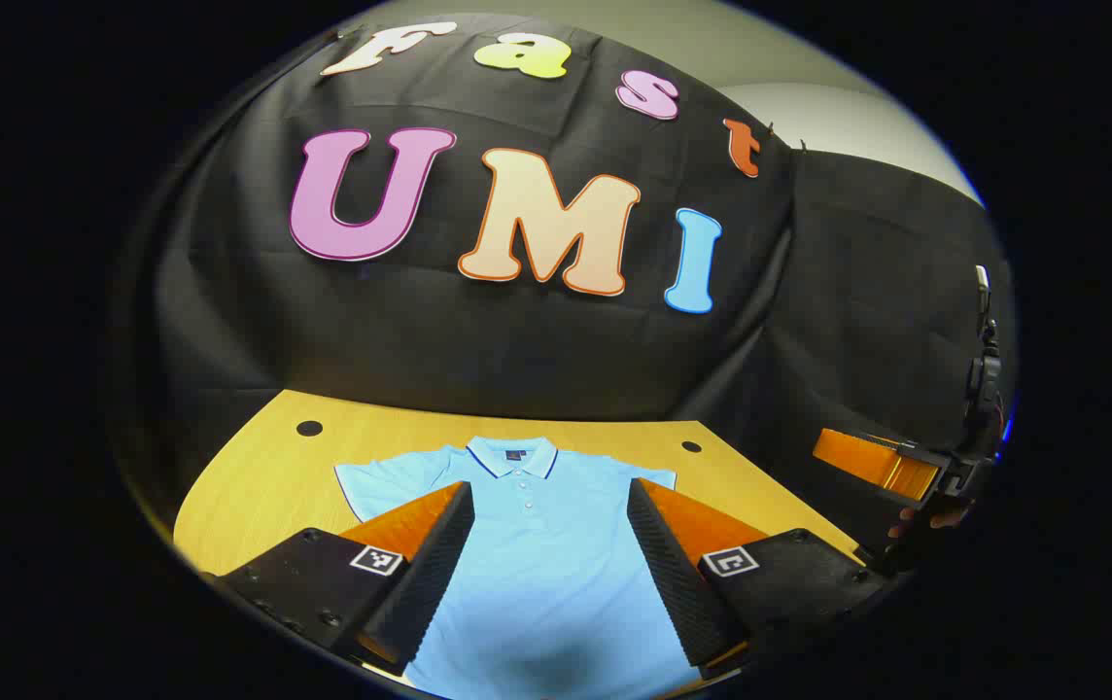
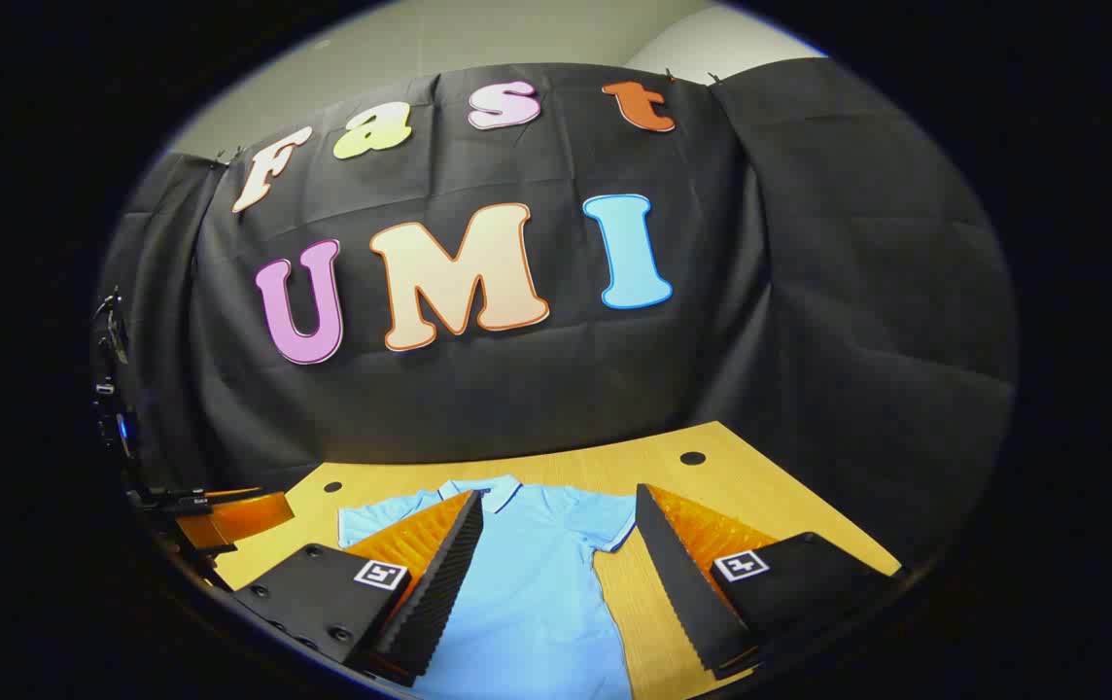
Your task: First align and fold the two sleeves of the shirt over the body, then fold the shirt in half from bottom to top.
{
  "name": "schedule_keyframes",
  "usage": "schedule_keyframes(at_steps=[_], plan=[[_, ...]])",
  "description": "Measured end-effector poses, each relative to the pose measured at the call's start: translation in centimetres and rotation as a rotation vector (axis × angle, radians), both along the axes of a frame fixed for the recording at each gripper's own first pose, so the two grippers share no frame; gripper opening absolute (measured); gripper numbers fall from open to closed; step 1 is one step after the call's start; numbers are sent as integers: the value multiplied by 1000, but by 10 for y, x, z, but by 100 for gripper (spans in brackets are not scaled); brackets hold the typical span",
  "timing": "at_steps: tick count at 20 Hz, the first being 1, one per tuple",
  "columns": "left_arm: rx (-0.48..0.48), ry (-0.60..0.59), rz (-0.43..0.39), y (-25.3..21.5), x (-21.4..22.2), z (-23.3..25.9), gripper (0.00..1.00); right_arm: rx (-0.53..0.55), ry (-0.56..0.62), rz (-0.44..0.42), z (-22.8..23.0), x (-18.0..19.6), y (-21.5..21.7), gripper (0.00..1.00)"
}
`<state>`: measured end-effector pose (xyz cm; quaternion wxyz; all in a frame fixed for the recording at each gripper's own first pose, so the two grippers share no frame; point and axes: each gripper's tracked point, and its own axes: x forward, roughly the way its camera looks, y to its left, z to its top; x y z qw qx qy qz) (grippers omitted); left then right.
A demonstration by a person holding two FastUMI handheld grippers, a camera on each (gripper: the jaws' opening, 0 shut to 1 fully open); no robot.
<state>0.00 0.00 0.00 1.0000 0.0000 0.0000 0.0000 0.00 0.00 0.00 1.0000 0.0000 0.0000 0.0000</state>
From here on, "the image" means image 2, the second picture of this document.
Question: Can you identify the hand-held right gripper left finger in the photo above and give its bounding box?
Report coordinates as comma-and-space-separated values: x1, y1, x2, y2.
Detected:
230, 489, 486, 687

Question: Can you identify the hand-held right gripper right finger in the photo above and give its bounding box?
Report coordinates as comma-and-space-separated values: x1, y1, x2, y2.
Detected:
634, 483, 907, 682

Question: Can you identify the light blue T-shirt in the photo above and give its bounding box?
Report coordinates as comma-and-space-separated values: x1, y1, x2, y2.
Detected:
337, 474, 640, 700

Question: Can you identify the black backdrop cloth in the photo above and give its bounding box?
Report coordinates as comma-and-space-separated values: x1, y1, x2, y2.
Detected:
94, 56, 1019, 567

